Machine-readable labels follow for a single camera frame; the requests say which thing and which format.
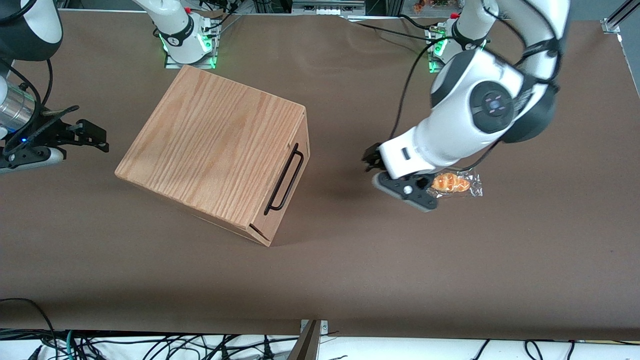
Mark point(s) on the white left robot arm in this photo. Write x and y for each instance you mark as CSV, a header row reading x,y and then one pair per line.
x,y
490,105

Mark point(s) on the dark grey camera pole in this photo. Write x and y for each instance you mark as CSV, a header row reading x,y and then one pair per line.
x,y
305,345

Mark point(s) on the aluminium corner profile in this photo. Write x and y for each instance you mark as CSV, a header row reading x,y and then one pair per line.
x,y
617,17

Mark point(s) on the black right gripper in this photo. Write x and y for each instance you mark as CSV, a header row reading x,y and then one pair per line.
x,y
50,133

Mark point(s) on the light wooden drawer cabinet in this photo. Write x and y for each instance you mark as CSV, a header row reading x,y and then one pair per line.
x,y
210,135

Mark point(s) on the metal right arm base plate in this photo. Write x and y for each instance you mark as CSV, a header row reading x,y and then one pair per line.
x,y
200,64

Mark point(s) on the croissant in clear plastic bag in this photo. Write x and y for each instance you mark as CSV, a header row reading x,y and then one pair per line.
x,y
457,184

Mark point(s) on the aluminium frame rail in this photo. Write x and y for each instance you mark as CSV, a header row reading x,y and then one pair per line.
x,y
327,7

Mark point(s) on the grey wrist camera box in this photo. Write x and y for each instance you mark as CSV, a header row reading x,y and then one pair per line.
x,y
35,159
400,192

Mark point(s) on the wooden drawer front panel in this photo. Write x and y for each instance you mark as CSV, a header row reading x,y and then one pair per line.
x,y
302,132

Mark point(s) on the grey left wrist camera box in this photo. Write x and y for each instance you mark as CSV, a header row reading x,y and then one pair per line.
x,y
400,192

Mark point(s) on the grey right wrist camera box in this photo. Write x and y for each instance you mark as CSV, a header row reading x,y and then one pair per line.
x,y
35,159

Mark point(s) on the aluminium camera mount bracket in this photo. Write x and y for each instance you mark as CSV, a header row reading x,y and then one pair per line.
x,y
322,326

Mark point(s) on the small orange object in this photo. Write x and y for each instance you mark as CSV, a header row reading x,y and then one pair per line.
x,y
418,6

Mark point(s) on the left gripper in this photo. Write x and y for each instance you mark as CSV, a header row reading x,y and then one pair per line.
x,y
372,158

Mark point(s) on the brown paper table cover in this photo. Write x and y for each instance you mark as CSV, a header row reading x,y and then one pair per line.
x,y
375,260

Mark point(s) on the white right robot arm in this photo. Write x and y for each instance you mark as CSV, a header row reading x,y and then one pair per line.
x,y
175,30

